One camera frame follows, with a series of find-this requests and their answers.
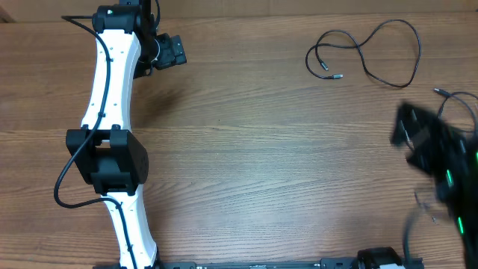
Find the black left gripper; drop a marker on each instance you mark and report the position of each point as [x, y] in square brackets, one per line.
[171, 57]

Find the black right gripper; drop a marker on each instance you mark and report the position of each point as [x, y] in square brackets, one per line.
[419, 138]

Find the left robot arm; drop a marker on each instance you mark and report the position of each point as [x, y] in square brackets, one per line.
[105, 151]

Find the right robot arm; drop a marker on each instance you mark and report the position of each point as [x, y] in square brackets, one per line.
[450, 158]

